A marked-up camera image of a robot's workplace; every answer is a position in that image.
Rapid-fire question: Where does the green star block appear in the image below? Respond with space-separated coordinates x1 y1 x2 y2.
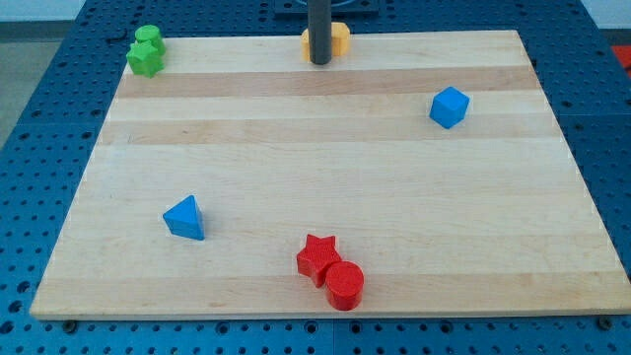
126 41 164 78

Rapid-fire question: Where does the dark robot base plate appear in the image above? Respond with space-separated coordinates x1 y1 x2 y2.
271 0 381 18

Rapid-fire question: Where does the green cylinder block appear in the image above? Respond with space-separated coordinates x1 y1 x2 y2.
134 25 167 55

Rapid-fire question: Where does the red star block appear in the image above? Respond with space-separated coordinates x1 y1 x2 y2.
296 234 342 288

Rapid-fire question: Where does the blue triangular prism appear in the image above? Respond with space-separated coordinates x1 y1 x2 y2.
163 195 205 241

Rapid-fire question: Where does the red cylinder block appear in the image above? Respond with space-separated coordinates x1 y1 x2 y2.
324 261 365 311

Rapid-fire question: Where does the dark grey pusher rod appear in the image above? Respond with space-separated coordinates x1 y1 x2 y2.
307 0 332 65

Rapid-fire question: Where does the blue cube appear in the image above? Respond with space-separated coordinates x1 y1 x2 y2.
429 87 470 129

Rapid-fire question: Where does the yellow block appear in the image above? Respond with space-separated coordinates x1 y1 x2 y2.
301 22 351 61

